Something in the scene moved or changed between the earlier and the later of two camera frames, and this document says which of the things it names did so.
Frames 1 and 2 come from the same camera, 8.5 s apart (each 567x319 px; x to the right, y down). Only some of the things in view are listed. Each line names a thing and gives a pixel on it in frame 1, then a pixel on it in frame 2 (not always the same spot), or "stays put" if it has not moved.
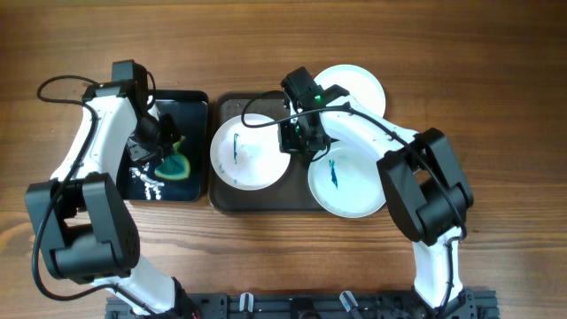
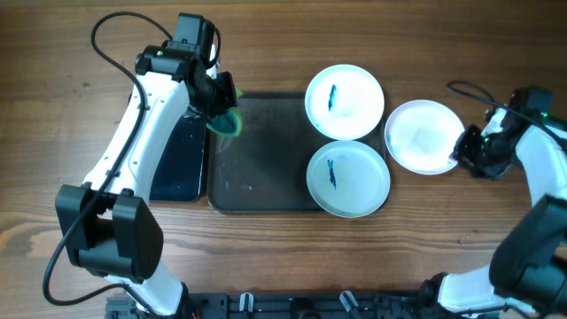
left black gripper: [137, 152] -> [228, 97]
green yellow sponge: [176, 166] -> [229, 122]
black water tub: [139, 182] stays put
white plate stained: [346, 182] stays put
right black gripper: [287, 143] -> [462, 152]
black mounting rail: [471, 304] stays put
